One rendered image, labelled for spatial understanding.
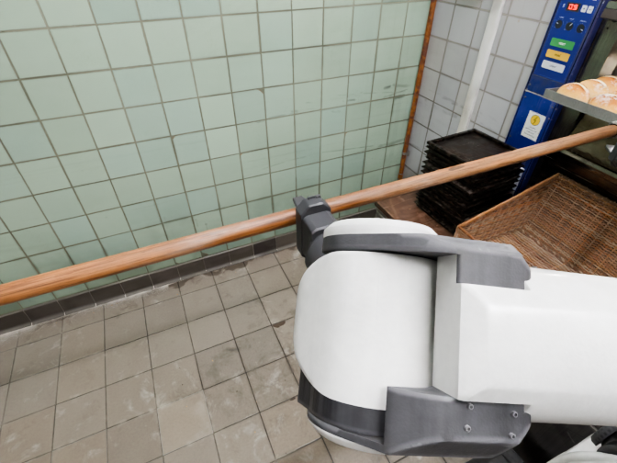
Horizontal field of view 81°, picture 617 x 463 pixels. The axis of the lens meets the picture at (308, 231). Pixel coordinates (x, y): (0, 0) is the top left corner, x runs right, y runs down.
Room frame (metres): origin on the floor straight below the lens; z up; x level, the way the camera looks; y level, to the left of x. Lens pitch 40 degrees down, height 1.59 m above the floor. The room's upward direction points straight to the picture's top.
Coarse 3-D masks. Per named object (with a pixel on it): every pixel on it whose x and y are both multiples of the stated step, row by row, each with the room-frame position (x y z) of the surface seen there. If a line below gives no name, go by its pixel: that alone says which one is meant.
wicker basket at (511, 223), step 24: (528, 192) 1.18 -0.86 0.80; (552, 192) 1.21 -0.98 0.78; (480, 216) 1.09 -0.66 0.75; (504, 216) 1.15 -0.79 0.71; (528, 216) 1.21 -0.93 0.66; (552, 216) 1.16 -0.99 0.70; (600, 216) 1.04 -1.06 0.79; (480, 240) 1.12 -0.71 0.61; (504, 240) 1.14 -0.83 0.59; (528, 240) 1.14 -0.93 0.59; (552, 240) 1.10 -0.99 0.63; (576, 240) 1.04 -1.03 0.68; (552, 264) 1.00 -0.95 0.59; (576, 264) 0.99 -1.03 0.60; (600, 264) 0.93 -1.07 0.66
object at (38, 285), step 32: (608, 128) 0.86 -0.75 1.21; (480, 160) 0.69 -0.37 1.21; (512, 160) 0.71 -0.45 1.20; (384, 192) 0.58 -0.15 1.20; (256, 224) 0.48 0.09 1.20; (288, 224) 0.50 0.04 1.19; (128, 256) 0.40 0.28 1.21; (160, 256) 0.41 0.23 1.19; (0, 288) 0.33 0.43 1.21; (32, 288) 0.34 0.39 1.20
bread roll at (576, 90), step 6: (570, 84) 1.13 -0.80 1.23; (576, 84) 1.11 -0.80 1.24; (558, 90) 1.14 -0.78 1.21; (564, 90) 1.12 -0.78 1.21; (570, 90) 1.11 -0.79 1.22; (576, 90) 1.09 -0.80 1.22; (582, 90) 1.09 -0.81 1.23; (588, 90) 1.09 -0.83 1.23; (570, 96) 1.09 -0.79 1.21; (576, 96) 1.08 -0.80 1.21; (582, 96) 1.07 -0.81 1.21; (588, 96) 1.07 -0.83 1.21
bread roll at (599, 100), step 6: (594, 96) 1.05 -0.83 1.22; (600, 96) 1.03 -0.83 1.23; (606, 96) 1.02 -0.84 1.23; (612, 96) 1.01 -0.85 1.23; (594, 102) 1.03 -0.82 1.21; (600, 102) 1.02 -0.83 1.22; (606, 102) 1.01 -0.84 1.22; (612, 102) 1.00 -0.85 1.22; (606, 108) 1.00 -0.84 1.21; (612, 108) 0.99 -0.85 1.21
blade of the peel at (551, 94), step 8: (552, 88) 1.17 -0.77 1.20; (544, 96) 1.15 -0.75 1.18; (552, 96) 1.13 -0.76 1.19; (560, 96) 1.11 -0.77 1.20; (568, 96) 1.09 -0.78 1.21; (560, 104) 1.10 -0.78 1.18; (568, 104) 1.08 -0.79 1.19; (576, 104) 1.06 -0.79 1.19; (584, 104) 1.04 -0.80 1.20; (584, 112) 1.03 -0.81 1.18; (592, 112) 1.01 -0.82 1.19; (600, 112) 0.99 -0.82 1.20; (608, 112) 0.98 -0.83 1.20; (608, 120) 0.97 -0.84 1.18
